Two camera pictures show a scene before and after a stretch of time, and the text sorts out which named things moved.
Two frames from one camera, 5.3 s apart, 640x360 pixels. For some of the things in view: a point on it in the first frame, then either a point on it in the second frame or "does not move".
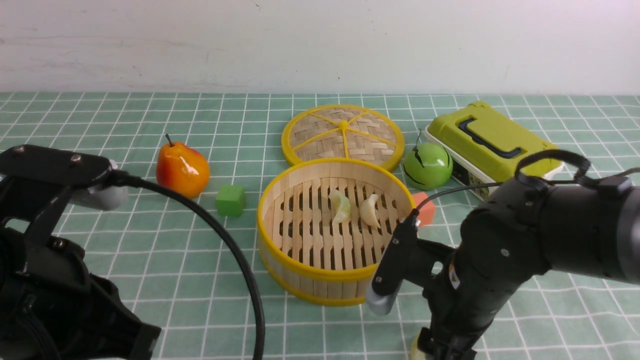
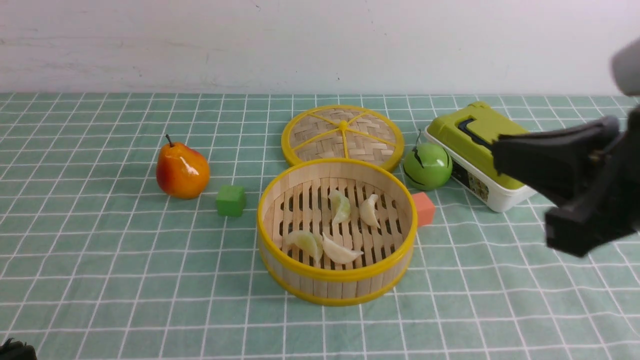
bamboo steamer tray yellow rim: [301, 251] does not move
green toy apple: [428, 166] does not move
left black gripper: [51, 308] to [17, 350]
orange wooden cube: [427, 211] does not move
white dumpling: [367, 211] does not move
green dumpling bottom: [415, 354] to [312, 241]
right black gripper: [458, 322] to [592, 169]
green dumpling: [340, 207] does not move
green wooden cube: [230, 200] does not move
